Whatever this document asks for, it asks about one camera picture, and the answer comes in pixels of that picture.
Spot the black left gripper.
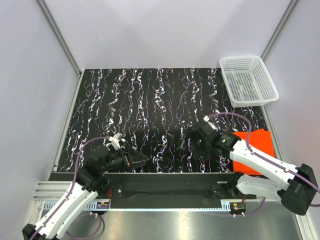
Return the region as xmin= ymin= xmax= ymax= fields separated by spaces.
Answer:
xmin=100 ymin=141 xmax=149 ymax=173

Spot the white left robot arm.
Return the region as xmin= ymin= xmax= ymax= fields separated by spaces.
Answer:
xmin=22 ymin=136 xmax=150 ymax=240

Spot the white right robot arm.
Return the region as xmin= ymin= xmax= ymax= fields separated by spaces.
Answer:
xmin=178 ymin=117 xmax=319 ymax=216

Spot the folded orange t-shirt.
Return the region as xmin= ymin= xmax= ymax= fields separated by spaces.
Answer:
xmin=231 ymin=129 xmax=277 ymax=176

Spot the white plastic mesh basket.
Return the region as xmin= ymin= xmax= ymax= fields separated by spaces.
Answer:
xmin=219 ymin=55 xmax=279 ymax=108

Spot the white slotted cable duct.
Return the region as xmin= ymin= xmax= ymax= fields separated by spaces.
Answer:
xmin=43 ymin=201 xmax=110 ymax=211

